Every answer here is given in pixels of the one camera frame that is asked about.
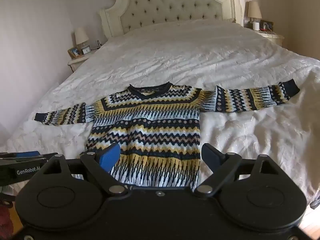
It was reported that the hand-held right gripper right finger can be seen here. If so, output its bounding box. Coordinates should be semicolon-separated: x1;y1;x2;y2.
194;143;282;197

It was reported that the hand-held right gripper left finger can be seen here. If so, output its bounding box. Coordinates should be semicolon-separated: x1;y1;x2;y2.
37;142;127;197

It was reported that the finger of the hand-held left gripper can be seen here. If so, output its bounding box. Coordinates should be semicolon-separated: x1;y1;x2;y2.
0;151;59;165

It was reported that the patterned knit sweater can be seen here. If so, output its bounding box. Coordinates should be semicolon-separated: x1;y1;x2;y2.
34;79;300;190

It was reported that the dark red clothing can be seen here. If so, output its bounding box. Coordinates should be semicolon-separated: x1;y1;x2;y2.
0;200;16;240

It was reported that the cream nightstand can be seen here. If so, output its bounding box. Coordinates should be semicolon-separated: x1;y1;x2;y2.
244;26;285;47
68;49;99;73

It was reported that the white bedspread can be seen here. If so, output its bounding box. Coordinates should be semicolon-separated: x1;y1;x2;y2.
0;19;320;205

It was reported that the cream shade table lamp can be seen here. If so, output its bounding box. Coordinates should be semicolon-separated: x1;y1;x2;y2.
74;27;90;53
247;1;262;23

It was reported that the dark socket plate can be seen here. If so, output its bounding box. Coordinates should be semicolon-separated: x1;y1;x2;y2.
260;20;274;32

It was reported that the cream tufted headboard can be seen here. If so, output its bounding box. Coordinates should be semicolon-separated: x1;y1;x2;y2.
99;0;244;39

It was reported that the wooden photo frame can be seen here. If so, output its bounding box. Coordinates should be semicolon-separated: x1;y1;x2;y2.
67;46;82;60

